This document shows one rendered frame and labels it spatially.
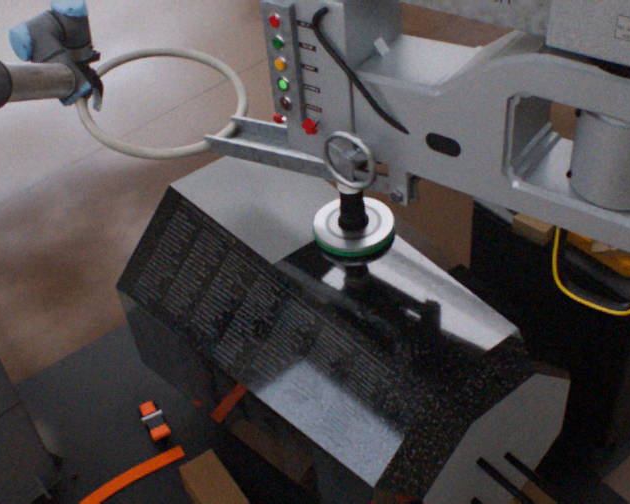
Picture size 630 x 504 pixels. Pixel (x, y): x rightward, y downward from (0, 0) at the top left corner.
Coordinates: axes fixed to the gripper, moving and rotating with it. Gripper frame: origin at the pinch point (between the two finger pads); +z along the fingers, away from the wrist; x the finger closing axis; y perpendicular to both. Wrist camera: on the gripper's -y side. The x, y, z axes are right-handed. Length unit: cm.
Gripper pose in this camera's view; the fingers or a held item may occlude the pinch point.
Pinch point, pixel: (88, 105)
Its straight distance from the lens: 261.1
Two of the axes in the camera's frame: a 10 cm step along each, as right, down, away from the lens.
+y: -1.3, 7.5, -6.5
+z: -0.8, 6.5, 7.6
